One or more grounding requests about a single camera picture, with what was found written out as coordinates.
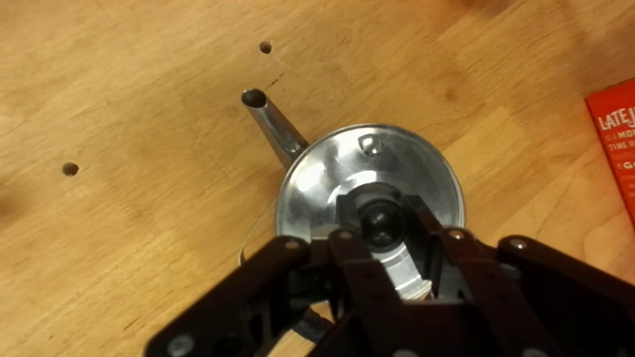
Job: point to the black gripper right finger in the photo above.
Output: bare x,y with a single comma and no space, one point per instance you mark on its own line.
543,297

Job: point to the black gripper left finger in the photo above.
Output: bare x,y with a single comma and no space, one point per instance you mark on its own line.
265,289

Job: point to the steel lid black knob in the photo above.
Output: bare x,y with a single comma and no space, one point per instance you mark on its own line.
330,165

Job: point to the orange cracker box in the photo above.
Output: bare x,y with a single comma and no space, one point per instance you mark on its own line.
618,151

